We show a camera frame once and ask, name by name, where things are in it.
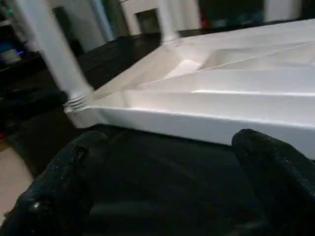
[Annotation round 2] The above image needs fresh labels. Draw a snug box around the white plastic table top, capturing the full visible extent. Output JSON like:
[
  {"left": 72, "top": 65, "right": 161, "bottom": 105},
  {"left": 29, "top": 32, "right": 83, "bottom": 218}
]
[{"left": 63, "top": 18, "right": 315, "bottom": 160}]

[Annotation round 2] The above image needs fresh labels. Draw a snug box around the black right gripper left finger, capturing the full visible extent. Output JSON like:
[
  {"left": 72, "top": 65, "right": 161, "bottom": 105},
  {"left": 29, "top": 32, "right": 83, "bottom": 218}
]
[{"left": 0, "top": 130, "right": 109, "bottom": 236}]

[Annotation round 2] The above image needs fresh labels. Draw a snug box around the small red bottle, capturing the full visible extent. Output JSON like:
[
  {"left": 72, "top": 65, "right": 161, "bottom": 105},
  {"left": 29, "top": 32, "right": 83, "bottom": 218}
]
[{"left": 199, "top": 6, "right": 207, "bottom": 28}]

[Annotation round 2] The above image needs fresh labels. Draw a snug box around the white cabinet with glass doors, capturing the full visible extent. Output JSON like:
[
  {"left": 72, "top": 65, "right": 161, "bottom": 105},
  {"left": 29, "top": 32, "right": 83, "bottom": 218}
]
[{"left": 120, "top": 0, "right": 304, "bottom": 35}]

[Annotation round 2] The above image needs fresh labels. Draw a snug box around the brown grey curtain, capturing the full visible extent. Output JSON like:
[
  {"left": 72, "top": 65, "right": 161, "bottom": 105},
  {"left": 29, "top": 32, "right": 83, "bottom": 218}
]
[{"left": 105, "top": 0, "right": 129, "bottom": 38}]

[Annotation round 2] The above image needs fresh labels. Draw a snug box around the black work mat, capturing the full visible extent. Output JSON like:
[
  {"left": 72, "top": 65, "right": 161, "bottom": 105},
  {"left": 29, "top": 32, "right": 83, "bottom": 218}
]
[{"left": 4, "top": 29, "right": 274, "bottom": 236}]

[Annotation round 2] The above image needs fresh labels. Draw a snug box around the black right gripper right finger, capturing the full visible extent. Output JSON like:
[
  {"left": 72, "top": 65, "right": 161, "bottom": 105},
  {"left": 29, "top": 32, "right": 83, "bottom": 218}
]
[{"left": 231, "top": 128, "right": 315, "bottom": 236}]

